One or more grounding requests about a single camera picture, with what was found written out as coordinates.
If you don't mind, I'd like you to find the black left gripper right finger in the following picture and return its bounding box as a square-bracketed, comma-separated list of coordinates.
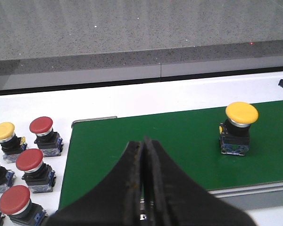
[142, 137, 256, 226]

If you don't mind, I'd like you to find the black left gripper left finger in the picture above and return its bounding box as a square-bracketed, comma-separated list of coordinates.
[46, 141, 142, 226]

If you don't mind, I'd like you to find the green conveyor belt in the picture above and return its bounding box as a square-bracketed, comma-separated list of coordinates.
[58, 99, 283, 210]

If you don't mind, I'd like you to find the red mushroom push button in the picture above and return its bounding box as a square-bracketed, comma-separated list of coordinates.
[29, 116, 63, 157]
[16, 148, 56, 194]
[0, 185, 48, 226]

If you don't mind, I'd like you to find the grey stone slab left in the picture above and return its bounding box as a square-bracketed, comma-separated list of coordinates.
[0, 0, 283, 76]

